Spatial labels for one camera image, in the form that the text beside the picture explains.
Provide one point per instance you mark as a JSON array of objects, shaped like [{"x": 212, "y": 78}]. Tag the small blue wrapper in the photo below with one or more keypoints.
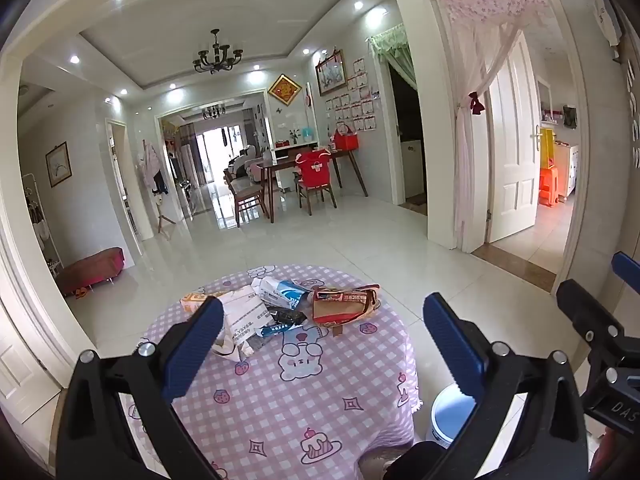
[{"x": 277, "y": 331}]

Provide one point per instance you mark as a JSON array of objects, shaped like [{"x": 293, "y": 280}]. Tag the black wrapper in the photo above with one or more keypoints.
[{"x": 287, "y": 316}]

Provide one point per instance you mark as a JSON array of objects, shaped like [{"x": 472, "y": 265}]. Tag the hanging clothes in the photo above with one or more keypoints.
[{"x": 150, "y": 167}]

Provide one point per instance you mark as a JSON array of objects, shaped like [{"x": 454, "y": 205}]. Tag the wooden clothes stand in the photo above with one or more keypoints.
[{"x": 164, "y": 215}]

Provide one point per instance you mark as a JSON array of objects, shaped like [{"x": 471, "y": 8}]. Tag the pink curtain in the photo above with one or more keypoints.
[{"x": 492, "y": 10}]

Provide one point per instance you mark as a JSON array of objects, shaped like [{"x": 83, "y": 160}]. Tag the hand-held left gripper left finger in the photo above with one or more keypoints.
[{"x": 192, "y": 345}]

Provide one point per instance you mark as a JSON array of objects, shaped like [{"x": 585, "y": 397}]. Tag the large framed wall picture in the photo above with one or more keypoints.
[{"x": 331, "y": 74}]

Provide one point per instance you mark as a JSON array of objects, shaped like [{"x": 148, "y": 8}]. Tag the white coat rack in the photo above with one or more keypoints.
[{"x": 42, "y": 230}]

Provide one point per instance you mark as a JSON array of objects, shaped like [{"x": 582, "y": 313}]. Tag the white cabinet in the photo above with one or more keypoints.
[{"x": 567, "y": 170}]

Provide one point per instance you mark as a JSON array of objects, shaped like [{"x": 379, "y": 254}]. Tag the red bench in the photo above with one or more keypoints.
[{"x": 92, "y": 267}]

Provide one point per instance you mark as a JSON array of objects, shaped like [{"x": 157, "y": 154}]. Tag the white plastic bucket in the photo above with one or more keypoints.
[{"x": 445, "y": 417}]

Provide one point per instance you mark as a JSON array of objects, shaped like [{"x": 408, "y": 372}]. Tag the red diamond wall decoration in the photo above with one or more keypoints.
[{"x": 284, "y": 90}]

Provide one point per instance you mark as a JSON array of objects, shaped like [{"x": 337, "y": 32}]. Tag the person's right forearm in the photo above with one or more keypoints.
[{"x": 620, "y": 457}]

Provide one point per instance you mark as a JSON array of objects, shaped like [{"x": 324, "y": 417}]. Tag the wooden chair red cover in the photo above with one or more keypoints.
[{"x": 314, "y": 167}]

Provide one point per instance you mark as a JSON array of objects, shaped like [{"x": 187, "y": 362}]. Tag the small framed wall picture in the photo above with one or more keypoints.
[{"x": 59, "y": 164}]

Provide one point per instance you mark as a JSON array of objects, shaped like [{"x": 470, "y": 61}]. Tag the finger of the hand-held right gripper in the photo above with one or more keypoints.
[
  {"x": 585, "y": 310},
  {"x": 627, "y": 265}
]

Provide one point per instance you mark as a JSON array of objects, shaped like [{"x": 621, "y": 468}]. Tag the large black chandelier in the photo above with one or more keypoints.
[{"x": 217, "y": 57}]

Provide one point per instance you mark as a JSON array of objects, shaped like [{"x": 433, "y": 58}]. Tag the blue white carton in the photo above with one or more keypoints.
[{"x": 282, "y": 292}]

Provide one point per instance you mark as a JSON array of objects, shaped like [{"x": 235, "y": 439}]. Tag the small black chandelier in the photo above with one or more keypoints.
[{"x": 214, "y": 111}]

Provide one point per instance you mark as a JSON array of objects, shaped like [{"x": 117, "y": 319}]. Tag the orange plastic stool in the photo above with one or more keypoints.
[{"x": 550, "y": 187}]

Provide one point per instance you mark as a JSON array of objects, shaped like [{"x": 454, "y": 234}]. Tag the orange snack packet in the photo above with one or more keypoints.
[{"x": 192, "y": 302}]

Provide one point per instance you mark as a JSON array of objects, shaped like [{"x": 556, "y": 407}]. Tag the red curtain bow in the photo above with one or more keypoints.
[{"x": 476, "y": 102}]

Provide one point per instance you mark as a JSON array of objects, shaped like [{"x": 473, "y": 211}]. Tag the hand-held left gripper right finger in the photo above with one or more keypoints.
[{"x": 457, "y": 345}]

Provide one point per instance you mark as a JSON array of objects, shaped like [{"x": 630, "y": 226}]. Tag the yellow plastic item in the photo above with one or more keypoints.
[{"x": 547, "y": 147}]

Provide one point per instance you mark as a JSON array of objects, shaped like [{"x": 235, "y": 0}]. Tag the group of wall certificates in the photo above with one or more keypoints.
[{"x": 355, "y": 105}]

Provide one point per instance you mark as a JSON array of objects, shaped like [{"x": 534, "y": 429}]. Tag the grey sofa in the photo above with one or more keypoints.
[{"x": 245, "y": 162}]

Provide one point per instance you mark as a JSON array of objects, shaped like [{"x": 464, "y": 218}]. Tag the blue round ornament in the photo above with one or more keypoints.
[{"x": 307, "y": 134}]

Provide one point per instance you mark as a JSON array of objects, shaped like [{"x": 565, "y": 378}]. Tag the wooden dining table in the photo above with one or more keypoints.
[{"x": 280, "y": 162}]

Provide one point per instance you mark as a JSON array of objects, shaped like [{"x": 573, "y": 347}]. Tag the white door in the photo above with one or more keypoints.
[{"x": 512, "y": 160}]

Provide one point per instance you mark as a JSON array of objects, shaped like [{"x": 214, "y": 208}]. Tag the pink checked tablecloth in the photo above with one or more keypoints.
[{"x": 280, "y": 410}]

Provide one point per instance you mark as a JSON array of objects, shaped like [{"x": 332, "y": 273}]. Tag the green curtain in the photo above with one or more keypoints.
[{"x": 397, "y": 47}]

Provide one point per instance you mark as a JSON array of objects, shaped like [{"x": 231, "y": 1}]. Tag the red brown snack box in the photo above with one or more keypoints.
[{"x": 342, "y": 307}]

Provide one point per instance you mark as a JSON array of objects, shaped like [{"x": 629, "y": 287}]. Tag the white paper bag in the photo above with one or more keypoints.
[{"x": 245, "y": 320}]

